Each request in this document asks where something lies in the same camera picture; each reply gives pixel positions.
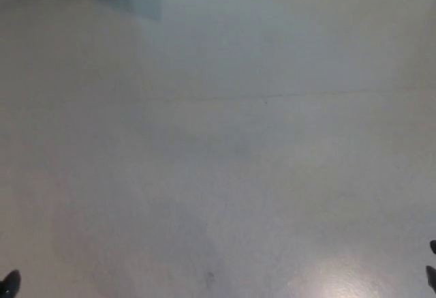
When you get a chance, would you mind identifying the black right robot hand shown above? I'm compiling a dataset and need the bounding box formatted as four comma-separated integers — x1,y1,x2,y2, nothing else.
425,239,436,289

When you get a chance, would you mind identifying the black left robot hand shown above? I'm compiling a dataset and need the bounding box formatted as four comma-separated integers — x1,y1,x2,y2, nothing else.
0,269,22,298

